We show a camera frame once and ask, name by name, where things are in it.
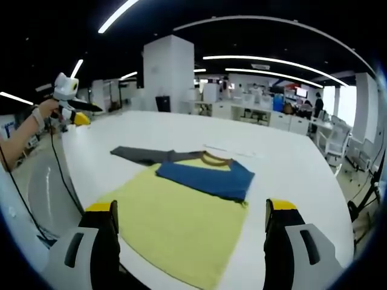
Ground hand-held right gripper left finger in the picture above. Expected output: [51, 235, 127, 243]
[45, 199, 122, 290]

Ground short ceiling light strip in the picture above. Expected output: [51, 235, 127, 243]
[71, 59, 85, 79]
[98, 0, 140, 34]
[0, 91, 34, 106]

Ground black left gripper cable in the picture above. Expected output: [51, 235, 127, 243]
[48, 117, 84, 214]

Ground person's white shirt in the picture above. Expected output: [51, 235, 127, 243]
[0, 163, 61, 272]

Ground table socket strip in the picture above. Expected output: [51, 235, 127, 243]
[202, 144, 257, 158]

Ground white square pillar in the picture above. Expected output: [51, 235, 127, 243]
[143, 34, 195, 113]

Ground yellow garment blue grey sleeves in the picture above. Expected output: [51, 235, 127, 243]
[96, 146, 256, 290]

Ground white wristband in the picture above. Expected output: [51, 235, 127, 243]
[31, 105, 46, 129]

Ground row of white cabinets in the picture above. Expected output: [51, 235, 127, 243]
[193, 99, 312, 135]

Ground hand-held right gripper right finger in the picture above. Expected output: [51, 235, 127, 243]
[262, 198, 344, 290]

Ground thin black cord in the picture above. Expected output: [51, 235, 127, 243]
[0, 144, 51, 242]

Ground person's left hand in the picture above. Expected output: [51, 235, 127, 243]
[37, 98, 63, 120]

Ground blue container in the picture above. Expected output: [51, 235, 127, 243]
[272, 94, 285, 112]

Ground black tripod stand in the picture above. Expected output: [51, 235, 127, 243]
[346, 172, 383, 224]

